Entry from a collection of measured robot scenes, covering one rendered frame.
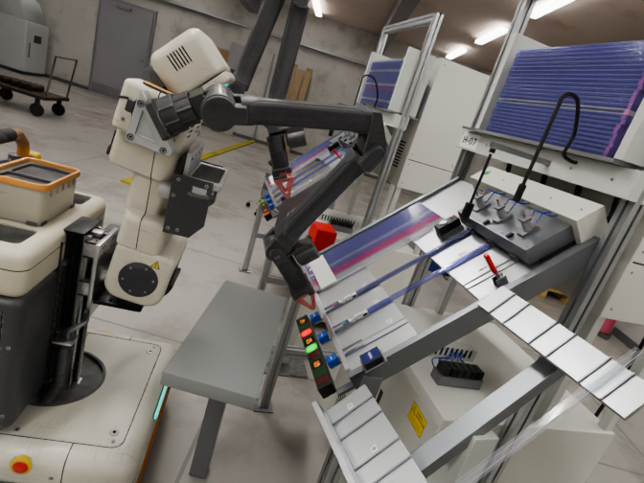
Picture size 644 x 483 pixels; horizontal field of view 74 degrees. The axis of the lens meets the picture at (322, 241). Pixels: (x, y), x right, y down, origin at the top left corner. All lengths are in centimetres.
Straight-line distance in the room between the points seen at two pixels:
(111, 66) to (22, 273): 1100
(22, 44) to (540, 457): 1189
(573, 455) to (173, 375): 125
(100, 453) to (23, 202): 69
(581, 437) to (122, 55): 1149
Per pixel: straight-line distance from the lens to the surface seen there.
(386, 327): 118
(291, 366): 234
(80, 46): 1250
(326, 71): 1079
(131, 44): 1187
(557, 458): 168
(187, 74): 114
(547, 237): 121
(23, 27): 1219
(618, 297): 140
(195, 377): 116
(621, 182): 123
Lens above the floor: 131
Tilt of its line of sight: 17 degrees down
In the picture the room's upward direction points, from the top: 18 degrees clockwise
